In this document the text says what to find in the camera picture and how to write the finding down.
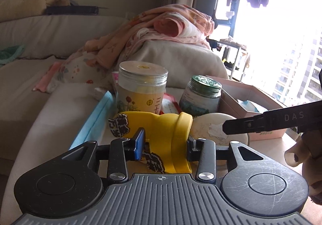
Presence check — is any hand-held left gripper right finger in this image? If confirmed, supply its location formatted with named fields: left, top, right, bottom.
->
left=187, top=137, right=269, bottom=186

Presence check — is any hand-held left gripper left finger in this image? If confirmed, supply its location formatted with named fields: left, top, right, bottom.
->
left=62, top=128, right=147, bottom=181

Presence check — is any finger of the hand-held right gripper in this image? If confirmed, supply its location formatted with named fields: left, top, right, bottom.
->
left=222, top=113, right=267, bottom=136

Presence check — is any round cream case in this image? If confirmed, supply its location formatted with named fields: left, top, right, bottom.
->
left=189, top=112, right=249, bottom=166

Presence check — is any cardboard box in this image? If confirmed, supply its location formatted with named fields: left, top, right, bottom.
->
left=205, top=75, right=288, bottom=141

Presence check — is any person's right hand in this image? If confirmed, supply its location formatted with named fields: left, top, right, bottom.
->
left=284, top=128, right=322, bottom=203

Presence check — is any blue white packet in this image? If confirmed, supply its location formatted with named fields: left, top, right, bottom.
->
left=237, top=99, right=268, bottom=113

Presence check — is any apartment building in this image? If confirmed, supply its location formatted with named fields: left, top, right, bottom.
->
left=273, top=35, right=322, bottom=105

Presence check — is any blue face mask pack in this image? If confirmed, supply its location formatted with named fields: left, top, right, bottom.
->
left=69, top=90, right=117, bottom=150

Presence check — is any red wet wipes packet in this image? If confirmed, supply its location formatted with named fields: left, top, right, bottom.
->
left=161, top=93, right=183, bottom=116

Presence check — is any green lid glass jar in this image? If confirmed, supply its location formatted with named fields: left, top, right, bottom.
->
left=179, top=75, right=222, bottom=118

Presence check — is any silver lid plastic jar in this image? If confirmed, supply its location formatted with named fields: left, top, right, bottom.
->
left=116, top=61, right=168, bottom=116

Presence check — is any metal shelf rack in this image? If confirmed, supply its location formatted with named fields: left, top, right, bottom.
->
left=210, top=37, right=250, bottom=83

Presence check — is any pink printed blanket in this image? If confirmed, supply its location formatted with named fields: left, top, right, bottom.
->
left=33, top=4, right=216, bottom=94

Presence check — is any flat black object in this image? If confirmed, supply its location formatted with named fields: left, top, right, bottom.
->
left=45, top=5, right=109, bottom=16

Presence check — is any teal knitted cloth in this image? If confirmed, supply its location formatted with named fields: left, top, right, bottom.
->
left=0, top=44, right=25, bottom=65

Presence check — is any pale yellow plush cloth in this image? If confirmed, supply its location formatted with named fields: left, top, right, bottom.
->
left=0, top=0, right=71, bottom=15

